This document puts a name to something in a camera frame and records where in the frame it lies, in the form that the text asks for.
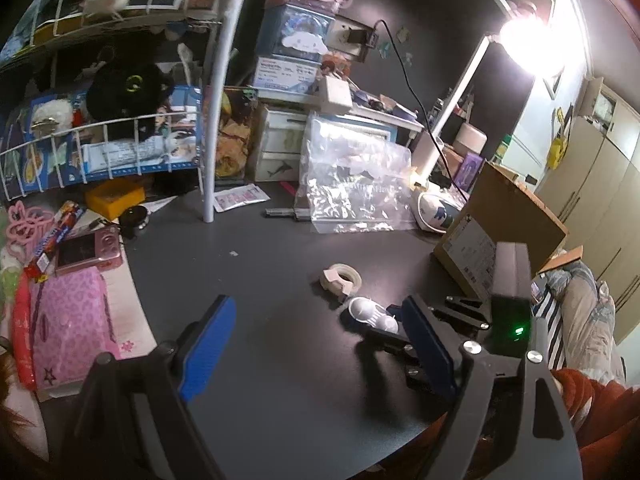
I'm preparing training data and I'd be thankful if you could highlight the blue cartoon storage box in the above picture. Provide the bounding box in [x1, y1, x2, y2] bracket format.
[255, 4, 334, 64]

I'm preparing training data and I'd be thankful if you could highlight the black power cable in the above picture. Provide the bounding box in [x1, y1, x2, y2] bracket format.
[372, 18, 461, 194]

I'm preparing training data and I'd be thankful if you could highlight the brown cardboard box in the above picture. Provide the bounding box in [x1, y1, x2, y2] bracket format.
[434, 164, 568, 300]

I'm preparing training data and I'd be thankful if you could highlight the white wire shelf rack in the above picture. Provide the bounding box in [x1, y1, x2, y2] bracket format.
[1, 0, 244, 222]

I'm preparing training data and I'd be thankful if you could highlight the pink digital camera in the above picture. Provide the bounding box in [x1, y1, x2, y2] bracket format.
[55, 226, 122, 275]

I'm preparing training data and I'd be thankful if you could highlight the white tape roll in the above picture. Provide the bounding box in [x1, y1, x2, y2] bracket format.
[319, 263, 362, 298]

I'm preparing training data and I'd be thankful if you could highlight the white toilet paper roll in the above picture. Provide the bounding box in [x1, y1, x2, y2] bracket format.
[452, 122, 487, 156]

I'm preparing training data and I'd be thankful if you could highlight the black plush cat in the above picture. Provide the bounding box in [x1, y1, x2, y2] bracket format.
[86, 56, 175, 142]

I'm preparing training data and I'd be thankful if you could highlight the white desk lamp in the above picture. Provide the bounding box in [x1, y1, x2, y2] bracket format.
[409, 12, 557, 183]

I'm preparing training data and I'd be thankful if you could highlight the clear plastic zip bag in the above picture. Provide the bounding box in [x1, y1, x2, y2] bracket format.
[294, 113, 416, 234]

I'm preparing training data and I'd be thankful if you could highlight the pink leopard pouch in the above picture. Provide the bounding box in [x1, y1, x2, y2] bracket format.
[29, 268, 120, 391]

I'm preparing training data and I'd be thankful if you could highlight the beige wardrobe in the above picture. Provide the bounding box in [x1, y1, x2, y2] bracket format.
[536, 77, 640, 342]

